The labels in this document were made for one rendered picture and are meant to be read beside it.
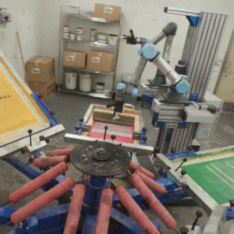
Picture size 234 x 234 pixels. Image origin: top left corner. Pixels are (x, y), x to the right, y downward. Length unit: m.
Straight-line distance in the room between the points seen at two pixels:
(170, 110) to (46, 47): 4.13
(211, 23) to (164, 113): 0.90
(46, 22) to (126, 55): 1.88
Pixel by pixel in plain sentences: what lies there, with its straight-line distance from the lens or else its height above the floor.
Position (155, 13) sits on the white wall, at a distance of 5.52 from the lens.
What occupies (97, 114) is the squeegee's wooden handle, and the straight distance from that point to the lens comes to 2.31.
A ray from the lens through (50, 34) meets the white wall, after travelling 5.87.
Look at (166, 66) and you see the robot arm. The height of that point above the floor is 1.58.
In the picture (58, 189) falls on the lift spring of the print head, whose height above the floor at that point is 1.22.
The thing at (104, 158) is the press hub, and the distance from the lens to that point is 1.17.
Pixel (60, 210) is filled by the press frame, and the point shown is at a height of 1.02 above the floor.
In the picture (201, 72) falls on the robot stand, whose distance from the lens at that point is 2.57.
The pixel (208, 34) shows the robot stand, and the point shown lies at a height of 1.85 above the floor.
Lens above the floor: 1.98
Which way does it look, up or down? 25 degrees down
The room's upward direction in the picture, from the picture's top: 8 degrees clockwise
